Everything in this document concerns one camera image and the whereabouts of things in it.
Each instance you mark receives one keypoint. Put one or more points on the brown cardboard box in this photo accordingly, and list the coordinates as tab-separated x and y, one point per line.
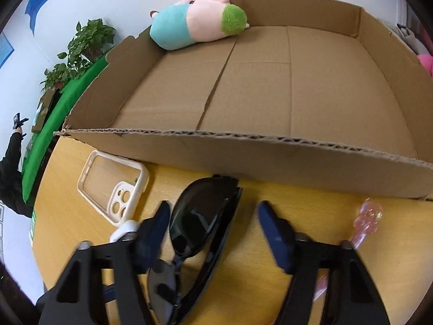
270	91

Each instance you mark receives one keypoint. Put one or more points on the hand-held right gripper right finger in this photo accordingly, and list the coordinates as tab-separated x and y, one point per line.
274	235

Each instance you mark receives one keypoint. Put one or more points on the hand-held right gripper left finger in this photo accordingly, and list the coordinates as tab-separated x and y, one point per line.
158	225

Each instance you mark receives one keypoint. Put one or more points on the white plastic object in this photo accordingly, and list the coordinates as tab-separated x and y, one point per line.
127	226

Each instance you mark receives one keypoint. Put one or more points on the blue wall poster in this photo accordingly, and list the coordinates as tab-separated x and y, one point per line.
5	50

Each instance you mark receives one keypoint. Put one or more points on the grey cloth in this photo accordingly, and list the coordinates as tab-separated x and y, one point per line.
411	39

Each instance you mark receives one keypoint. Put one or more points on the green table cloth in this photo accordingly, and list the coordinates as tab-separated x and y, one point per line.
50	135

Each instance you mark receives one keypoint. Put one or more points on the white clear phone case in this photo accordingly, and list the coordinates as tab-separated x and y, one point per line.
116	189

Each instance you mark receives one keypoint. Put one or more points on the green leafy potted plant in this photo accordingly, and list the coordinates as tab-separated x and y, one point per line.
55	76
89	42

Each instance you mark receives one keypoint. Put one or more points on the pink glitter pen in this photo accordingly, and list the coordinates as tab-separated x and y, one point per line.
368	216

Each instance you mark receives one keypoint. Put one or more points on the bright pink plush toy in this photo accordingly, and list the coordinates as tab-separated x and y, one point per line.
427	62

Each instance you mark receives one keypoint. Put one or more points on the black hand-held device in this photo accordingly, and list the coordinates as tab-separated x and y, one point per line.
17	120

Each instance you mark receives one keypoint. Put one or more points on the pink and teal plush pig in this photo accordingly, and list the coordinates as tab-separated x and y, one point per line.
189	23

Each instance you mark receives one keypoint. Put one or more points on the black sunglasses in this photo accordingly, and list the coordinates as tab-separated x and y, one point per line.
192	210

